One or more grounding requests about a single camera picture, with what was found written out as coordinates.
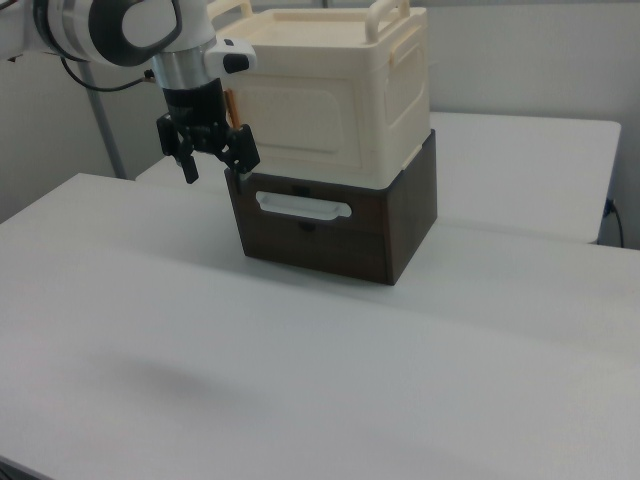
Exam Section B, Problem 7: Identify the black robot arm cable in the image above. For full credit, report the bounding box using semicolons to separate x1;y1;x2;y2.
58;55;157;94

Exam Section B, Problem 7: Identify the cream cabinet door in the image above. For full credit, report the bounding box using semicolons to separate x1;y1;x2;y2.
227;74;370;175

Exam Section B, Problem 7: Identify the white drawer handle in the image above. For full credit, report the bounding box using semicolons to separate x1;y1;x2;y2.
254;189;351;221

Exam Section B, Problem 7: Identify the grey metal partition post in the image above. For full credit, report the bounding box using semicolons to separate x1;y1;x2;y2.
81;62;126;180

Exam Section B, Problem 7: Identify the cream plastic cabinet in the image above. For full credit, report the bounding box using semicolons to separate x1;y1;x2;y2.
203;0;432;190

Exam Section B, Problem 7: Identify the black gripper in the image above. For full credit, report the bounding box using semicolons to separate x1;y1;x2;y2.
156;79;262;192

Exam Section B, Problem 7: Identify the dark brown drawer box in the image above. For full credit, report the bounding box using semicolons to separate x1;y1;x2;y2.
224;127;439;286

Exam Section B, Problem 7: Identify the black cable with wall plug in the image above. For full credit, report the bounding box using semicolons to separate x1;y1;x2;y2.
602;197;626;249

